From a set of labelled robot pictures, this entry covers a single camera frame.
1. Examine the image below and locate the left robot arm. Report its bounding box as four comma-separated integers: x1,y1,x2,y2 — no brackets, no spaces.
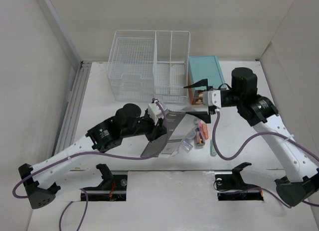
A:
18,100,168,210

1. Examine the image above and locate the orange plastic case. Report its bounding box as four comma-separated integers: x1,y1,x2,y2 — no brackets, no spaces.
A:
202,123,209,140

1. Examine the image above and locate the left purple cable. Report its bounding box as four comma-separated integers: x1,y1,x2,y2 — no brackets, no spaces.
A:
12,99,170,231

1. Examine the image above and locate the clear jar of paper clips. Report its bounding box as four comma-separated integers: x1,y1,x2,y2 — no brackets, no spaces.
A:
185,129,196,140

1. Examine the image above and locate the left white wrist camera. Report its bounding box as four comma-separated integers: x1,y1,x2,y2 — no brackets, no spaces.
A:
147,99,168,125

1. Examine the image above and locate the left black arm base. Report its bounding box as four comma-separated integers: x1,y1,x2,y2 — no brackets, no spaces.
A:
83,164,128,202

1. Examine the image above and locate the grey setup guide booklet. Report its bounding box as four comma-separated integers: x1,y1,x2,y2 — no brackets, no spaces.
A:
141,111,200,158

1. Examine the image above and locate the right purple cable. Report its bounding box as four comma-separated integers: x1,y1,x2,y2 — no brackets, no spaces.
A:
211,109,319,207

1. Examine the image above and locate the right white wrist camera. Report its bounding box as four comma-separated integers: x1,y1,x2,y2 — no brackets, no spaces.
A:
202,90,221,109

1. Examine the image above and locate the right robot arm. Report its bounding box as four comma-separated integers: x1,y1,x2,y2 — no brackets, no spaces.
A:
186,67,319,208

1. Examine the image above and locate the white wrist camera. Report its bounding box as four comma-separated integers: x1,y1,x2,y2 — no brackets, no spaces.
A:
147,99,168,125
202,90,221,109

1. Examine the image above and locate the green plastic case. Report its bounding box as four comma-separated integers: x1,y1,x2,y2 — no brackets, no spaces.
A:
210,139,217,157

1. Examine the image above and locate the purple cable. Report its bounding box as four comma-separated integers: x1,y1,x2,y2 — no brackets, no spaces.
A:
12,99,170,231
211,109,319,207

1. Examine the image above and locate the white wire mesh organizer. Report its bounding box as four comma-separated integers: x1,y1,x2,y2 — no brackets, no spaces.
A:
107,30,190,105

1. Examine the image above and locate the teal orange drawer box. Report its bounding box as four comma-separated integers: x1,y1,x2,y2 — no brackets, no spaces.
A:
187,55,225,105

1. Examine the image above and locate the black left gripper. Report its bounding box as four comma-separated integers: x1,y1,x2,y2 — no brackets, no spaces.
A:
121,111,168,143

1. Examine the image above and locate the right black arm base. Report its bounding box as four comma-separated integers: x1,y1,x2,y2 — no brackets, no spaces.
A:
213,162,264,201

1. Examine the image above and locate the aluminium rail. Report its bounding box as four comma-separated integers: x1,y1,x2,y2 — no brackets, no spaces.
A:
50,61,92,156

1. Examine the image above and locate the clear blue-cap spray bottle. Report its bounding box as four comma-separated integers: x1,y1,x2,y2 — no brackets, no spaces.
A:
180,139,193,152

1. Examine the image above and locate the pink-cap clear tube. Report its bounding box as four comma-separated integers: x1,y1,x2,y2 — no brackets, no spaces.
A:
195,119,205,147

